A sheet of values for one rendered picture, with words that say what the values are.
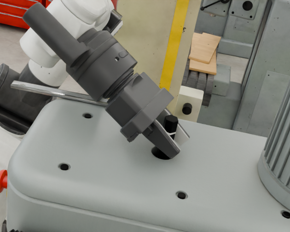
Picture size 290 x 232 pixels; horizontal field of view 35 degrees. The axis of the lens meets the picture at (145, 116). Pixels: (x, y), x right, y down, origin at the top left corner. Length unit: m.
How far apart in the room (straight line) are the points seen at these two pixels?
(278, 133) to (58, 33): 0.34
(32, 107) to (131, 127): 0.48
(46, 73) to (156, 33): 1.49
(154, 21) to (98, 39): 1.79
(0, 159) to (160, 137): 0.51
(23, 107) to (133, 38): 1.48
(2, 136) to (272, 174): 0.64
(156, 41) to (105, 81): 1.83
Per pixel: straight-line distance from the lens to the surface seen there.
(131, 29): 2.48
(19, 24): 5.92
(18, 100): 1.08
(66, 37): 0.65
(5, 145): 1.09
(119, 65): 0.66
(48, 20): 0.66
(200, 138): 0.78
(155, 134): 0.68
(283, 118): 0.67
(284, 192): 0.68
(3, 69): 1.08
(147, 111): 0.65
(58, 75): 1.03
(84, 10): 0.67
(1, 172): 0.82
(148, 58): 2.52
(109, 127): 0.75
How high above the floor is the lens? 2.30
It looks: 31 degrees down
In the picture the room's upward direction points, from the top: 11 degrees clockwise
